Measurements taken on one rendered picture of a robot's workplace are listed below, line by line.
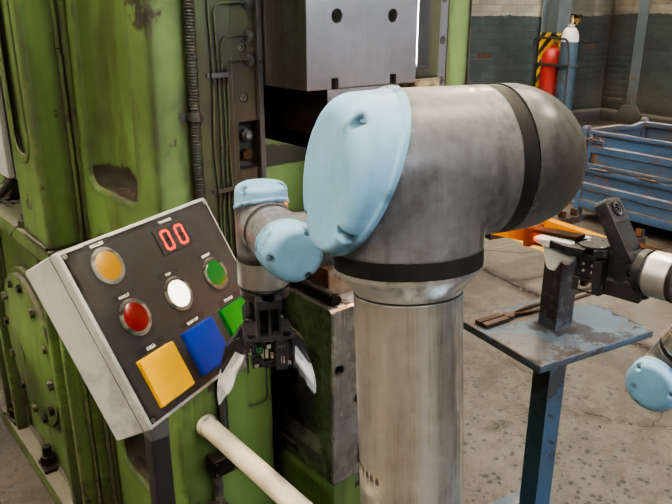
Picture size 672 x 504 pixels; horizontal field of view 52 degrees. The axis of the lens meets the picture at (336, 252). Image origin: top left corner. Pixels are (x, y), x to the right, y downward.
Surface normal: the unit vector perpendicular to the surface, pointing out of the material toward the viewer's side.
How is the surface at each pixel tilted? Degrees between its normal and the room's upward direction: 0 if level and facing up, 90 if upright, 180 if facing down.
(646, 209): 90
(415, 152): 69
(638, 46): 90
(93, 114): 90
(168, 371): 60
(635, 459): 0
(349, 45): 90
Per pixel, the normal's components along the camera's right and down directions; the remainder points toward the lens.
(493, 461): 0.00, -0.94
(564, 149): 0.55, 0.00
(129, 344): 0.78, -0.35
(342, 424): 0.63, 0.25
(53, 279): -0.44, 0.29
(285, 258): 0.37, 0.31
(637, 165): -0.83, 0.17
